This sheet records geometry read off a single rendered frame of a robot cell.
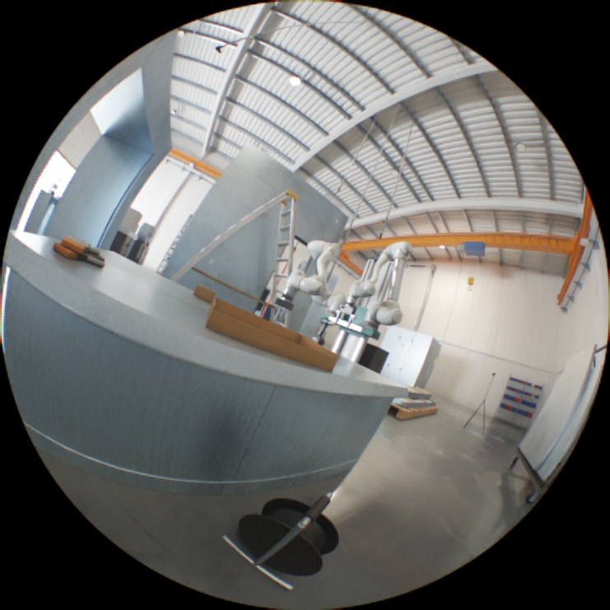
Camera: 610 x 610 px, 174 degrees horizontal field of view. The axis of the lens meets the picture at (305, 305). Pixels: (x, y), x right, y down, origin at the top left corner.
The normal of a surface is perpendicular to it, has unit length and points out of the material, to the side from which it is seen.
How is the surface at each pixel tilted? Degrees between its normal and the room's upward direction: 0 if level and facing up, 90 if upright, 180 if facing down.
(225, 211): 90
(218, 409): 90
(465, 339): 90
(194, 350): 68
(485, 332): 90
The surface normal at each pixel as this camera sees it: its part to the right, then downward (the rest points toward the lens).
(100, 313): 0.66, -0.19
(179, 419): 0.55, 0.17
